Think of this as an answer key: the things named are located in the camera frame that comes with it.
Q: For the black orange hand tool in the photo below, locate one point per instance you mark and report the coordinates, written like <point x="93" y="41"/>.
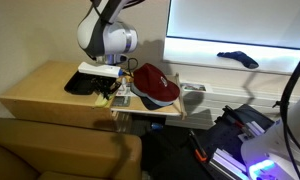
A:
<point x="200" y="154"/>

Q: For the blue denim baseball cap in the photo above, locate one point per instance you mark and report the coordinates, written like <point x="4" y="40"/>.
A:
<point x="150" y="103"/>

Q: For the white windowsill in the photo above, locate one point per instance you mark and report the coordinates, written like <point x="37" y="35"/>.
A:
<point x="196" y="53"/>

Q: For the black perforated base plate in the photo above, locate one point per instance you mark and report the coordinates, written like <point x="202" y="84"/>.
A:
<point x="223" y="136"/>

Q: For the white printed leaflet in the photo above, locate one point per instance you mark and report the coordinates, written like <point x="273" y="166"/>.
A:
<point x="126" y="90"/>

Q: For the yellow sponge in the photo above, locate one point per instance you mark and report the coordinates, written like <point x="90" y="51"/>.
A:
<point x="101" y="101"/>

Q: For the aluminium mounting rail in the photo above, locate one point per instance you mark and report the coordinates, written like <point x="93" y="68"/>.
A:
<point x="223" y="163"/>

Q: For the black rectangular dish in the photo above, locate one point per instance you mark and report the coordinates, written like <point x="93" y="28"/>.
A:
<point x="77" y="86"/>

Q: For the dark blue sock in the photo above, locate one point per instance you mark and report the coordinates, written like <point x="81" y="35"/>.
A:
<point x="243" y="58"/>

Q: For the light wooden table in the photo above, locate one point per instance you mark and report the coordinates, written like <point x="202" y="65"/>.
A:
<point x="33" y="90"/>

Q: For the grey magazine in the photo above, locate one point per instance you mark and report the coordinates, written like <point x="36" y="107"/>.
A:
<point x="121" y="101"/>

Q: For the small photo postcard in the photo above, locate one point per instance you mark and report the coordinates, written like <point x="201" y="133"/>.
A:
<point x="193" y="87"/>

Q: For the white radiator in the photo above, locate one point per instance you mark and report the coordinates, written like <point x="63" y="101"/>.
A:
<point x="206" y="110"/>

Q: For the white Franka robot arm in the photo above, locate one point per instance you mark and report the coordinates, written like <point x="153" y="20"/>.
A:
<point x="90" y="33"/>

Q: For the black red hand tool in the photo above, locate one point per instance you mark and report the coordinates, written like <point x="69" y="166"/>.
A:
<point x="236" y="120"/>

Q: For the white roller blind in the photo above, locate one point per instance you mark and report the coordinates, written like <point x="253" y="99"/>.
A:
<point x="230" y="20"/>

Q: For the brown leather armchair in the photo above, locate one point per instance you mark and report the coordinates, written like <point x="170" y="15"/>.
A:
<point x="56" y="150"/>

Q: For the dark red baseball cap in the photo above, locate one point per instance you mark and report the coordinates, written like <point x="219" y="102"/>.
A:
<point x="153" y="83"/>

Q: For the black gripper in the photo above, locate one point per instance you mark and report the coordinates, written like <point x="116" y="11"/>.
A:
<point x="105" y="83"/>

